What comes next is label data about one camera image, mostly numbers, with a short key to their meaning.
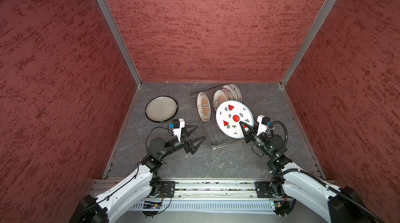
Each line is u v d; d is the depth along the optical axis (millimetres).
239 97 888
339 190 443
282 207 712
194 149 616
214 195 729
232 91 928
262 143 679
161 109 1027
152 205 721
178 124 608
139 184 523
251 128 704
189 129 710
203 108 999
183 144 609
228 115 782
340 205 413
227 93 920
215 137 923
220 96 979
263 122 671
